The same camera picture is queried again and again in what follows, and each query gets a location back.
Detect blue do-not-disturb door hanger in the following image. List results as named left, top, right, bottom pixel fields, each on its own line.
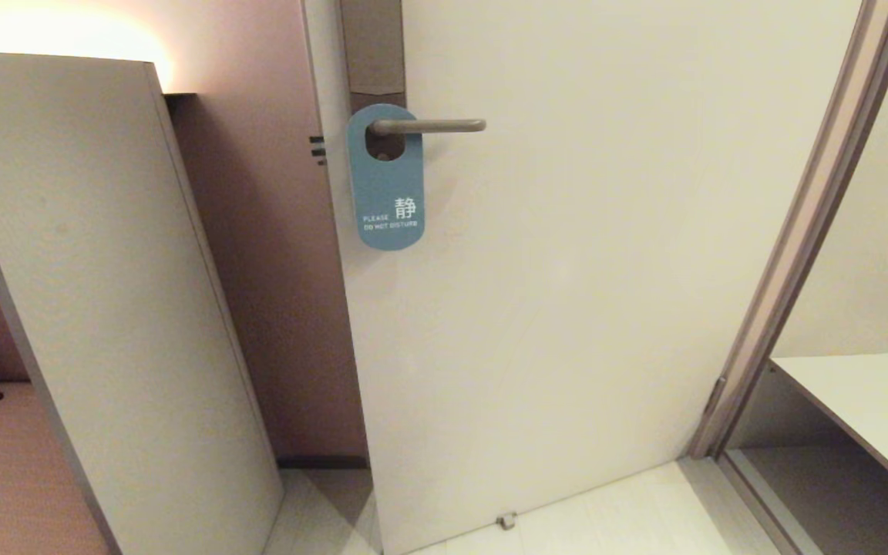
left=347, top=103, right=425, bottom=251

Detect cream door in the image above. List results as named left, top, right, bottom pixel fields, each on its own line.
left=301, top=0, right=865, bottom=555

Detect brown metal lock plate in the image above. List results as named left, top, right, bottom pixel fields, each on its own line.
left=340, top=0, right=406, bottom=115

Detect dark baseboard strip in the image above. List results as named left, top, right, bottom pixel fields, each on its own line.
left=277, top=456, right=370, bottom=470

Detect beige partition panel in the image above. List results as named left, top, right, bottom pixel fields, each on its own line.
left=0, top=52, right=284, bottom=555

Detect white shelf board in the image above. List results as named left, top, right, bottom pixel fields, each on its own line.
left=769, top=351, right=888, bottom=516

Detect metal door handle lever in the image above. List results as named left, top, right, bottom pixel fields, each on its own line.
left=371, top=118, right=487, bottom=140

